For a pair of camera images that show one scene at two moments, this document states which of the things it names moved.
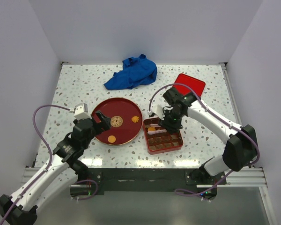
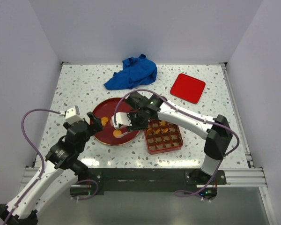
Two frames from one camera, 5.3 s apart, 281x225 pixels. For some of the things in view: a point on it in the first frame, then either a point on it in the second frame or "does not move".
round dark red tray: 126,118 does not move
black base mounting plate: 92,181 does not move
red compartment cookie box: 161,142 does not move
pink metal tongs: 157,131 -> 120,135
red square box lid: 198,86 does not move
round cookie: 111,138 -> 117,132
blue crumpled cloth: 136,71 does not move
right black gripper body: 172,120 -> 138,121
